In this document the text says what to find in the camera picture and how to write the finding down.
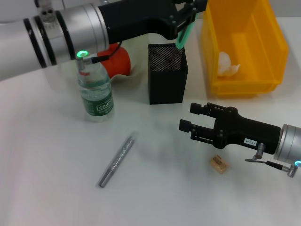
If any beige eraser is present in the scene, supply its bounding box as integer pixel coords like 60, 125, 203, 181
210, 154, 230, 175

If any orange fruit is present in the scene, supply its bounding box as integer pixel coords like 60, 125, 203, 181
96, 45, 132, 79

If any right gripper cable with plug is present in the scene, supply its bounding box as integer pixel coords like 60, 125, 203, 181
244, 143, 301, 178

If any gripper cable with plug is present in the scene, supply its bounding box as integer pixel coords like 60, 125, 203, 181
76, 40, 123, 68
244, 143, 301, 178

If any clear water bottle green label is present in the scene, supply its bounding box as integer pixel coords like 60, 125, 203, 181
76, 58, 115, 123

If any black mesh pen holder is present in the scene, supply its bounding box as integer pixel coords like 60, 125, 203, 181
148, 42, 190, 105

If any yellow plastic bin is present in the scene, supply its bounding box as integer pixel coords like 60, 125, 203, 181
200, 0, 290, 98

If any white paper ball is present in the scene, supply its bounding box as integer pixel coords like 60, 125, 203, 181
217, 51, 241, 77

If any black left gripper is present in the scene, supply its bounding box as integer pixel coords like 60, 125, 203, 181
97, 0, 209, 45

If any green utility knife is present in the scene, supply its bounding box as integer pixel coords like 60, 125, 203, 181
174, 12, 200, 50

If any pale green glass fruit plate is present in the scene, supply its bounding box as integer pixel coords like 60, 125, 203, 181
110, 63, 142, 83

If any grey glitter pen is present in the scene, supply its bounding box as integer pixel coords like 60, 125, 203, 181
97, 130, 140, 188

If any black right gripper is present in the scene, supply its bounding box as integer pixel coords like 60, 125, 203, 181
179, 102, 282, 155

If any left gripper cable with plug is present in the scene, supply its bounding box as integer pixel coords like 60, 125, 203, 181
76, 40, 123, 68

